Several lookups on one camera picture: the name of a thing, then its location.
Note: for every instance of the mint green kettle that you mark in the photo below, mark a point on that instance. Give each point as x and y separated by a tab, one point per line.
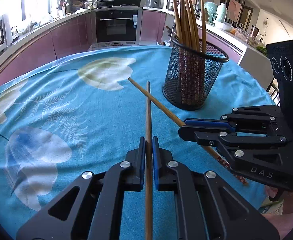
212	11

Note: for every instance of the chopstick with red floral end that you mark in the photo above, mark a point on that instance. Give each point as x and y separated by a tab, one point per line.
190	24

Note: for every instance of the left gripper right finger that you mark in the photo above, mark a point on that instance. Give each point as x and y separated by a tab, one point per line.
206	206

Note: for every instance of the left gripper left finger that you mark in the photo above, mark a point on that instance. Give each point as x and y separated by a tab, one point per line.
91	206

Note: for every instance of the built-in black oven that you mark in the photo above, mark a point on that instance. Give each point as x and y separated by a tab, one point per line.
116	26

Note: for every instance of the pink right sleeve forearm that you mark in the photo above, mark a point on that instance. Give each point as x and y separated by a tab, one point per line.
284	222

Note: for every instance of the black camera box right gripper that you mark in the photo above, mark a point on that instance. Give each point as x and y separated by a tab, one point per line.
281	58

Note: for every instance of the black mesh utensil holder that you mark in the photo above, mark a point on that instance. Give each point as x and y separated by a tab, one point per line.
191	74

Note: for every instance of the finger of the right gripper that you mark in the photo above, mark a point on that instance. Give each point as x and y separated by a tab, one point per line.
208	136
210	123

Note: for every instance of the wooden chopstick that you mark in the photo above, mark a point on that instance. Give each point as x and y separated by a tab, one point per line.
182	18
177	22

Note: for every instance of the blue floral tablecloth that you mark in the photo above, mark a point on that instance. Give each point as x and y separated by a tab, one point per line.
82	113

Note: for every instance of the purple kitchen cabinets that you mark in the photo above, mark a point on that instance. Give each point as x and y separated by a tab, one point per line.
74	33

